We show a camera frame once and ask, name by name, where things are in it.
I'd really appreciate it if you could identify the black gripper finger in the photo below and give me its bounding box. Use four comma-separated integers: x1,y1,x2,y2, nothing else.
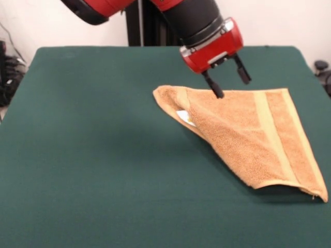
233,53,252,85
201,71,225,99

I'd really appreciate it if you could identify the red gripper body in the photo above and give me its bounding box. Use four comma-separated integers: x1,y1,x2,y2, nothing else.
180,17,245,75

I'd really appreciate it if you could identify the tan terry towel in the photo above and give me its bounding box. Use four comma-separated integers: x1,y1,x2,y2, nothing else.
152,84,329,204

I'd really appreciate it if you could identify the dark green table cloth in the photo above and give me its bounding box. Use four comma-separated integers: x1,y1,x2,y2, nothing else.
0,45,331,248

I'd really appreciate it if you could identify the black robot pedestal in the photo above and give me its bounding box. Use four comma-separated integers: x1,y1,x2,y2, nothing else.
120,0,215,47

